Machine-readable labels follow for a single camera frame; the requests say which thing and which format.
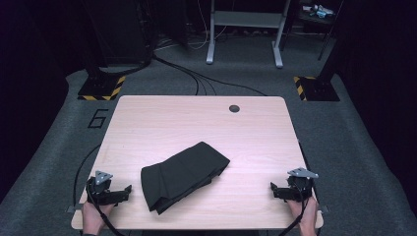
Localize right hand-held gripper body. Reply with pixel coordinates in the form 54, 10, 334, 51
284, 167, 320, 203

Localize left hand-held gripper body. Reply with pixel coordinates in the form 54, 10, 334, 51
86, 169, 123, 207

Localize black pleated skirt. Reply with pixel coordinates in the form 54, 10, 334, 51
140, 141, 231, 215

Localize person's left hand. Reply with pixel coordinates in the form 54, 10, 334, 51
81, 200, 116, 236

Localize person's right hand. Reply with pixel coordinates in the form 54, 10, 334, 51
286, 196, 320, 236

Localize black striped-edge stand base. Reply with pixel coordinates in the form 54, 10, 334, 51
77, 74, 127, 101
293, 75, 341, 102

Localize black equipment cabinet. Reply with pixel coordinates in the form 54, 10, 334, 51
80, 0, 155, 72

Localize dark shelf with small items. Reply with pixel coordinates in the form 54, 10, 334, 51
296, 0, 345, 62

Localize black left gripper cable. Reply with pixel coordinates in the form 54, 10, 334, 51
86, 178, 128, 236

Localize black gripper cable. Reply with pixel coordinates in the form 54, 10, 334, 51
277, 183, 317, 236
86, 178, 128, 236

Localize thin black floor cable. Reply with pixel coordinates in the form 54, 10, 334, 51
72, 143, 102, 207

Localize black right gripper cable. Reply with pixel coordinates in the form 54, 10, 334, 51
277, 183, 317, 236

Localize black floor cable bundle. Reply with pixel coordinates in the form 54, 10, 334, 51
151, 53, 268, 97

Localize white metal desk frame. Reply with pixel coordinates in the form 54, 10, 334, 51
206, 0, 292, 69

